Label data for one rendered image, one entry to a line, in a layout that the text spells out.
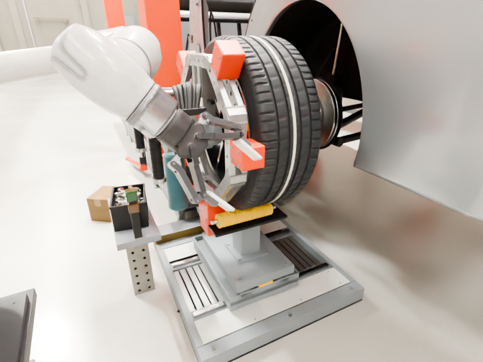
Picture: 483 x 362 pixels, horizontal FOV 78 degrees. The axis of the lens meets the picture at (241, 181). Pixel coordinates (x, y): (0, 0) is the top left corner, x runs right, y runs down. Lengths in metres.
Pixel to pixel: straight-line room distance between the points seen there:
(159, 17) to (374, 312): 1.69
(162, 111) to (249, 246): 1.00
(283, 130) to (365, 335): 1.00
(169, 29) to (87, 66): 1.08
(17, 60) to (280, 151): 0.68
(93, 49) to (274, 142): 0.57
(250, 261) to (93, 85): 1.10
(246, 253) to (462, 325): 1.02
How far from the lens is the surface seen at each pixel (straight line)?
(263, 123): 0.91
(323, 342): 1.49
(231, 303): 1.40
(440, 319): 1.77
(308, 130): 1.00
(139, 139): 1.29
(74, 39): 0.57
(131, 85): 0.55
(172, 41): 1.61
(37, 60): 0.76
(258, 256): 1.48
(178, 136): 0.58
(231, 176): 0.96
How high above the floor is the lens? 1.15
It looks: 24 degrees down
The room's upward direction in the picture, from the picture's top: straight up
